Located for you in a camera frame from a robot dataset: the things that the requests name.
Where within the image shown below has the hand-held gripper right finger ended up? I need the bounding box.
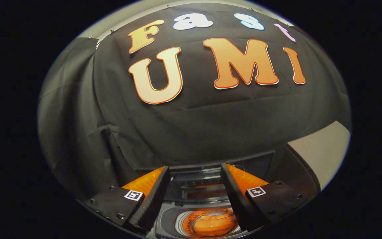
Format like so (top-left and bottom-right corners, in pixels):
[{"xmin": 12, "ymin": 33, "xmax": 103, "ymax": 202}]
[{"xmin": 220, "ymin": 163, "xmax": 311, "ymax": 232}]

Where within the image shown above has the black backdrop cloth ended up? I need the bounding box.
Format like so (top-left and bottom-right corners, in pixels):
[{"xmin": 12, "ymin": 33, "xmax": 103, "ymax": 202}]
[{"xmin": 38, "ymin": 3, "xmax": 352, "ymax": 199}]

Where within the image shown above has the dark glass washing machine lid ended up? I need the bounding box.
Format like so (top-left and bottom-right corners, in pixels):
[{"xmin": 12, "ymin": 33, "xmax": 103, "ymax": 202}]
[{"xmin": 167, "ymin": 151, "xmax": 277, "ymax": 204}]

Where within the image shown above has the orange buttoned shirt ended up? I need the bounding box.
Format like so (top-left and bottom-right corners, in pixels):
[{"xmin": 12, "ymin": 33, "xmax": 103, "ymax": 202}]
[{"xmin": 191, "ymin": 209, "xmax": 238, "ymax": 237}]

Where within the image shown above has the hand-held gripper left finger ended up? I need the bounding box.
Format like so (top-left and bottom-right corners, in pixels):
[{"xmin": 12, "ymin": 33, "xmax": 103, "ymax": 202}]
[{"xmin": 83, "ymin": 166, "xmax": 171, "ymax": 233}]

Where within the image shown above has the grey washing machine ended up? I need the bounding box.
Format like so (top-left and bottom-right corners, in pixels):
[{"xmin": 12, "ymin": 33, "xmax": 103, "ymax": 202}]
[{"xmin": 151, "ymin": 151, "xmax": 278, "ymax": 239}]

